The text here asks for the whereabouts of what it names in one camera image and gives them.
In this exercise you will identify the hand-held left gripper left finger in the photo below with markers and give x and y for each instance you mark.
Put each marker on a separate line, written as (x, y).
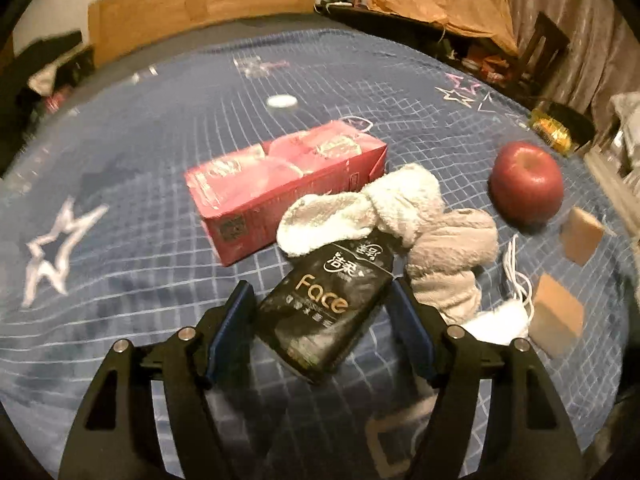
(232, 325)

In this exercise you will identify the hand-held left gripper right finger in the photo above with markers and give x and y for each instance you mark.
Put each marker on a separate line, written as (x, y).
(410, 330)

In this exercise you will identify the black tissue pack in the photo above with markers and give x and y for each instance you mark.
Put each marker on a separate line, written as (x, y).
(320, 320)

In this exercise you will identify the grey fluffy sock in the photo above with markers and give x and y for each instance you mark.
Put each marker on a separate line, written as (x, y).
(450, 250)

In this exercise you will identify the white face mask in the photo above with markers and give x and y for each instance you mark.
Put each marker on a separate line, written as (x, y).
(500, 322)

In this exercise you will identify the white fluffy sock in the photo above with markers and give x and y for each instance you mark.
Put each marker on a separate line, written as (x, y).
(320, 220)

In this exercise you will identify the pink carton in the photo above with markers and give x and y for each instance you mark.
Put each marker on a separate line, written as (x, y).
(250, 185)

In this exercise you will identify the tan wooden block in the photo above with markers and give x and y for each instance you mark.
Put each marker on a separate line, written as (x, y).
(582, 235)
(555, 315)

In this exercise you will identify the red apple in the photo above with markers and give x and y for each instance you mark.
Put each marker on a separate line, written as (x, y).
(525, 182)

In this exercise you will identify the white bottle cap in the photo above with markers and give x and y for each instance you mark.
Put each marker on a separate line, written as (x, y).
(281, 102)

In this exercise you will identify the yellow snack packet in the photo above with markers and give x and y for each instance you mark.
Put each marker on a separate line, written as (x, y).
(552, 130)

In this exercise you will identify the black plastic basin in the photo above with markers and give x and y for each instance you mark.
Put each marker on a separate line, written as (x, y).
(575, 120)

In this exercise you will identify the dark grey bed sheet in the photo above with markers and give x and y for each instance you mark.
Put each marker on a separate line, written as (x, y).
(225, 35)

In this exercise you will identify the dark wooden desk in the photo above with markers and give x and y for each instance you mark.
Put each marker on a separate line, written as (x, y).
(400, 25)

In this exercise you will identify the black bag pile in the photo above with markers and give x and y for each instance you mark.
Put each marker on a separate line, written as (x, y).
(55, 70)

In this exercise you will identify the dark wooden chair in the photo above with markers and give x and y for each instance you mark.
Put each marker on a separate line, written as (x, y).
(545, 50)

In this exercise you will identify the wooden bed headboard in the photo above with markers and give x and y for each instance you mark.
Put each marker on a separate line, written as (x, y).
(200, 0)

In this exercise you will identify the patterned beige curtain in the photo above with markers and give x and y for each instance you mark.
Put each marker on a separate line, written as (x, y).
(580, 25)

